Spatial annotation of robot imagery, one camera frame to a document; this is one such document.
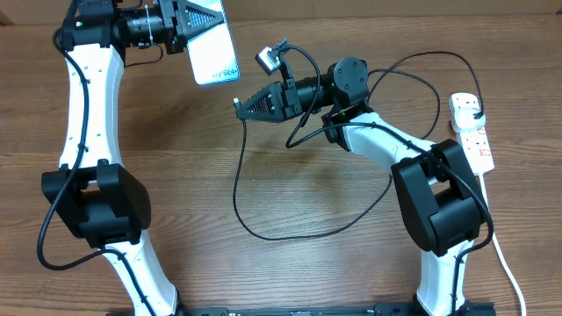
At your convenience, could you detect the Samsung Galaxy smartphone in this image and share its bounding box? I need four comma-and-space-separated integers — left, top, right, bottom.
187, 0, 240, 85

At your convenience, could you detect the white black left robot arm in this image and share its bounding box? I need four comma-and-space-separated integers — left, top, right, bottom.
41, 0, 226, 315

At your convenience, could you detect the white charger plug adapter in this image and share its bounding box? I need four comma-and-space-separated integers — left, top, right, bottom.
451, 108, 486, 133

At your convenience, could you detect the white power strip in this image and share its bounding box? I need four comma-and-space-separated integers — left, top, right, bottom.
449, 92, 494, 176

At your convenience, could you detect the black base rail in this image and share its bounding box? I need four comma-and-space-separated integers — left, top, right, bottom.
104, 302, 497, 316

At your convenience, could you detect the white power strip cord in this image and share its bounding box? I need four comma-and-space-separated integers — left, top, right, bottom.
477, 173, 528, 316

